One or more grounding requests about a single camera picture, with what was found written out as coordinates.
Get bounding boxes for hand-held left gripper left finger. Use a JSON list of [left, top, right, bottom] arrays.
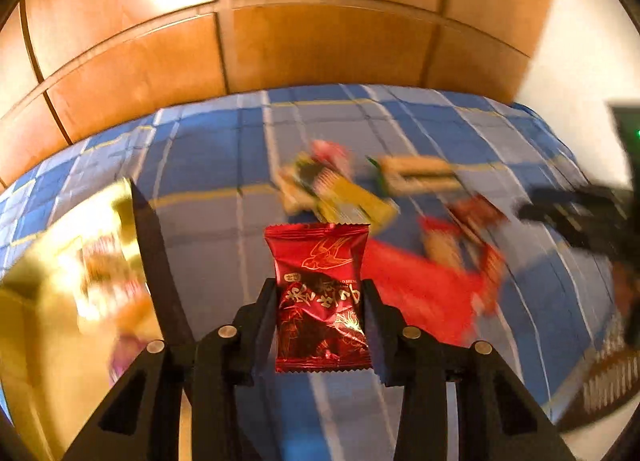
[[65, 279, 279, 461]]

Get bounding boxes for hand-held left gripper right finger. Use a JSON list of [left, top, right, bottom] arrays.
[[362, 279, 576, 461]]

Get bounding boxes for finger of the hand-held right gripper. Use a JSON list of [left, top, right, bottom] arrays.
[[545, 218, 636, 254], [517, 186, 631, 224]]

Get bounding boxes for bright red long snack packet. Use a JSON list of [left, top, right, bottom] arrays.
[[360, 240, 483, 348]]

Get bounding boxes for dark red gold-print snack packet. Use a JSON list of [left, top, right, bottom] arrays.
[[263, 222, 373, 375]]

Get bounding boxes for orange snack bar red ends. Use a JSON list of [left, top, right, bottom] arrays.
[[419, 218, 507, 317]]

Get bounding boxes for green and beige snack bar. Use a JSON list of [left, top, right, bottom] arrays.
[[367, 153, 463, 196]]

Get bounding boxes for gold metal tin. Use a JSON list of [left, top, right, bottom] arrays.
[[0, 178, 196, 461]]

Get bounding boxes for blue plaid blanket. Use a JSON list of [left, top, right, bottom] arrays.
[[0, 83, 623, 461]]

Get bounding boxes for wooden wardrobe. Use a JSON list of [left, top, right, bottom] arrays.
[[0, 0, 561, 192]]

